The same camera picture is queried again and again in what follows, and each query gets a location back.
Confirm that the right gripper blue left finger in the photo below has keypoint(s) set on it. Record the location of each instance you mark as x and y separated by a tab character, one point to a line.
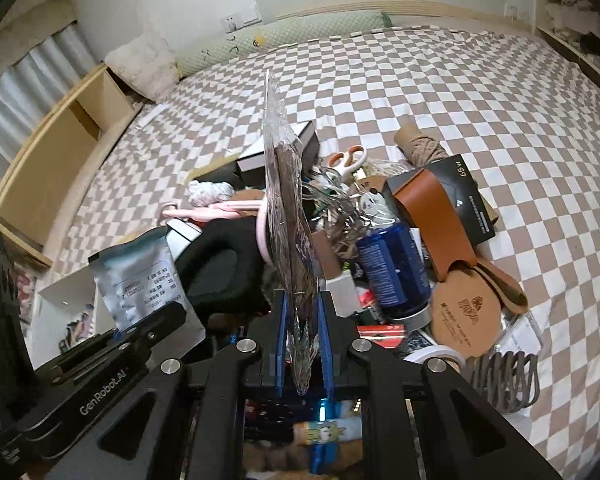
265	374

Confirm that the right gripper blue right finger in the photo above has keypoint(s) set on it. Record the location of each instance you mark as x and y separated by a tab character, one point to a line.
342	376

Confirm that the small white box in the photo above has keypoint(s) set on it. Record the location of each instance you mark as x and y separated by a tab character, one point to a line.
344	294

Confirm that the red Lamborghini lighter box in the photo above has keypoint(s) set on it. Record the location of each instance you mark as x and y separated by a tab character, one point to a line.
387	336

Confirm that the cartoon dinosaur tube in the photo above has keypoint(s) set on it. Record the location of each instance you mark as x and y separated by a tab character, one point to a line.
328	431

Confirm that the blue plastic bottle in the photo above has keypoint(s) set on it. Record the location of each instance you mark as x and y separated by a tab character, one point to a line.
394	269

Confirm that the white tape roll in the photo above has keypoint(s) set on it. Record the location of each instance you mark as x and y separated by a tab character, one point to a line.
440	352

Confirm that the white cardboard shoe box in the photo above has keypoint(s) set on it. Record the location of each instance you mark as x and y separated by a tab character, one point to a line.
71	309

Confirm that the black fabric headband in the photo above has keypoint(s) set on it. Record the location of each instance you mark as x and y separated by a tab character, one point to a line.
221	271

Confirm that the round cork coaster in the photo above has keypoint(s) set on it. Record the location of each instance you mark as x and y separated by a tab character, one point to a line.
465	313

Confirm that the round pink rimmed mirror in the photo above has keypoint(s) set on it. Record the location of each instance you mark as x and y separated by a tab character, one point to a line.
262	231

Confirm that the silver foil sachet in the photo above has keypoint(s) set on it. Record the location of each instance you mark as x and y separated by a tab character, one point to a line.
137	278

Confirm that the black white gift box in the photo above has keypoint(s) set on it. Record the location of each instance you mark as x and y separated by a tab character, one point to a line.
252	162

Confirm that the black charger box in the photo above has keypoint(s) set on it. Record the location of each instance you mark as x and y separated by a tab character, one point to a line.
454	177

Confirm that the wooden bedside shelf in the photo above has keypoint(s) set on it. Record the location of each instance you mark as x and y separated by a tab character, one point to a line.
45	184

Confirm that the checkered bed sheet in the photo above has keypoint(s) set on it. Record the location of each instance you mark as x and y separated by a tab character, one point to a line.
525	121

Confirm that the long green bolster pillow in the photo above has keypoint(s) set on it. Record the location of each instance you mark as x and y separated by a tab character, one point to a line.
262	38

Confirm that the white fluffy pillow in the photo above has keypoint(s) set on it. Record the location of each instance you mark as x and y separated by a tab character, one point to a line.
147	65

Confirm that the orange handled scissors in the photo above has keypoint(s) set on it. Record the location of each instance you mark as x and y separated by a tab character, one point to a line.
347	163

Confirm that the white wall socket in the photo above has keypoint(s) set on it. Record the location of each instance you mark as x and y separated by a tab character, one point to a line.
240	19

